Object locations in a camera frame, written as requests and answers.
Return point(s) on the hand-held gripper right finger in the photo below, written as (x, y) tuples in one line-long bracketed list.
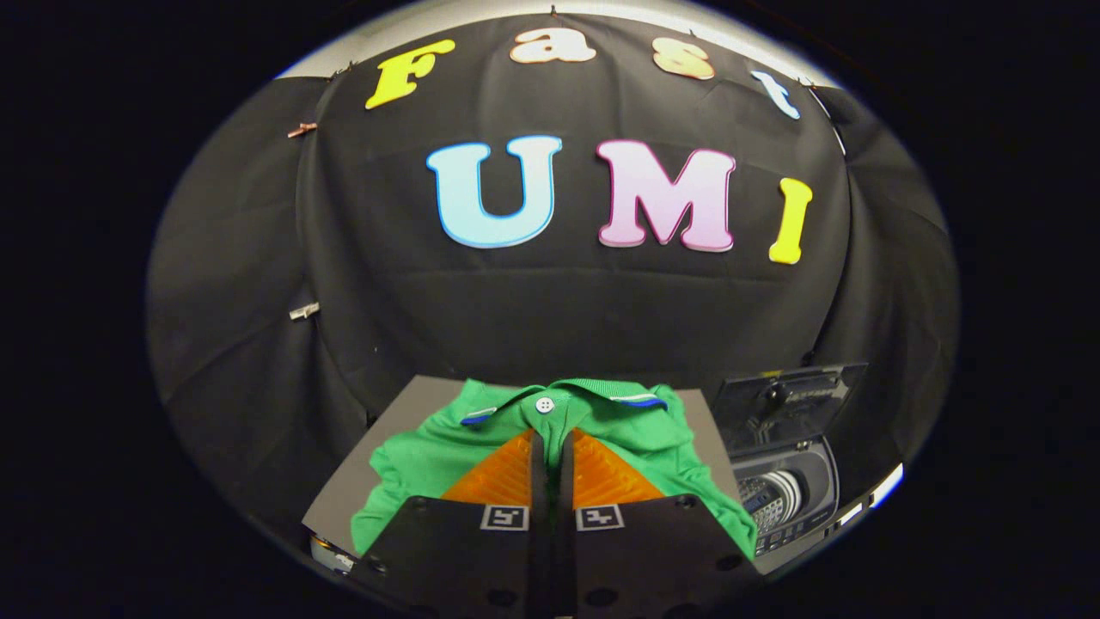
[(563, 516)]

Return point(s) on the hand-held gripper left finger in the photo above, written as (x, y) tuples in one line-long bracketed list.
[(540, 516)]

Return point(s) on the green polo shirt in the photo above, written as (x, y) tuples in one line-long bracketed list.
[(412, 464)]

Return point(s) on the black backdrop cloth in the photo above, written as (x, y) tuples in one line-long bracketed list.
[(516, 318)]

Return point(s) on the silver cloth clip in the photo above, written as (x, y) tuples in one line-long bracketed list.
[(303, 310)]

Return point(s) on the copper cloth clip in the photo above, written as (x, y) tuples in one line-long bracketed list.
[(302, 130)]

